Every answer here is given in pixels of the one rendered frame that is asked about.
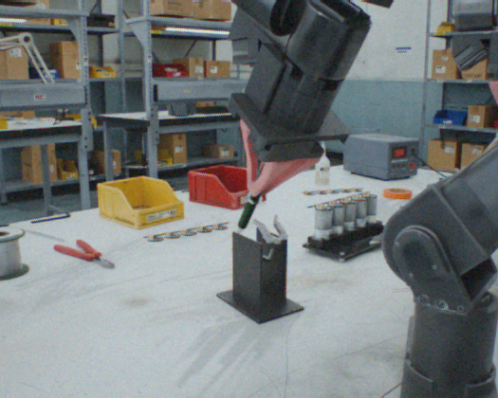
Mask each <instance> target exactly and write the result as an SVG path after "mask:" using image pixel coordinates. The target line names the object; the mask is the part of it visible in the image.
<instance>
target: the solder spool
mask: <svg viewBox="0 0 498 398"><path fill-rule="evenodd" d="M25 235H26V231H25V230H23V229H20V228H12V227H8V228H0V280H12V279H16V278H18V277H20V276H24V275H25V274H26V273H27V272H28V271H29V265H27V264H26V263H22V260H21V258H22V256H21V253H20V245H19V244H18V241H19V238H22V237H24V236H25Z"/></svg>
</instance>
